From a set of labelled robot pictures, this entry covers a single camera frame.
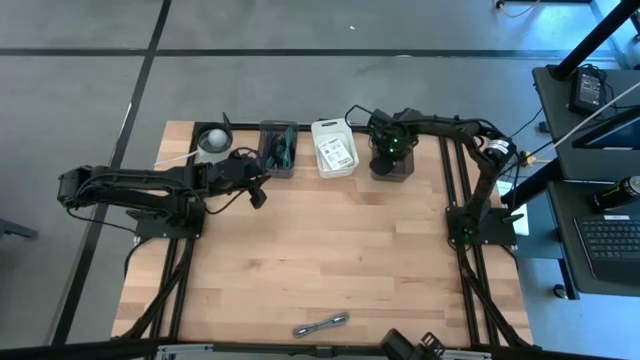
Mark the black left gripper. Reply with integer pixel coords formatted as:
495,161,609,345
207,147,271,210

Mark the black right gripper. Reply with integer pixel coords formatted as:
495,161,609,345
367,107,420,177

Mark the white booklet with pen print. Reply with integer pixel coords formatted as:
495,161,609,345
316,136,355,171

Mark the dark grey plastic bin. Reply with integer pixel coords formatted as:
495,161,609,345
258,119,300,180
370,124,416,182

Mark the white plastic bin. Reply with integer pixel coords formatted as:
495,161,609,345
310,117,360,180

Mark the black desk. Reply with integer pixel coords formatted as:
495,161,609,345
547,179,640,299
530,64,640,181

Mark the black power adapter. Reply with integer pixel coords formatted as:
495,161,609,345
568,67,607,117

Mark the white rod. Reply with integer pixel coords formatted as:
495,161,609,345
547,79,640,151

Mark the black flat monitor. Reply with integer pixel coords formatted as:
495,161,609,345
571,104,640,151

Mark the black diagonal pole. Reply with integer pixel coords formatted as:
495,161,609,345
549,0,640,81

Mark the grey chair leg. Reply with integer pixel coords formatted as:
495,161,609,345
0,217,40,241

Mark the black drink can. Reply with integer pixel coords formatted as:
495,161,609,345
587,174,640,214

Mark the black laptop keyboard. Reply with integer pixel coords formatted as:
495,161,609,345
573,213,640,286

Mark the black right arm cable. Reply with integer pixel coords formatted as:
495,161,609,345
344,103,374,134

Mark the white fan cable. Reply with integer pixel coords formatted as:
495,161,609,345
153,149,201,167

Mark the black floor cable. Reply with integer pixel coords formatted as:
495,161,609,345
509,107,546,176

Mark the black aluminium table frame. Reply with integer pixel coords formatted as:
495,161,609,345
112,119,534,360

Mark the yellow floor cable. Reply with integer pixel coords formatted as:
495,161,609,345
494,0,544,19

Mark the silver metal bracket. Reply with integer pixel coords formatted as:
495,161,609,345
442,348,494,360
155,343,215,360

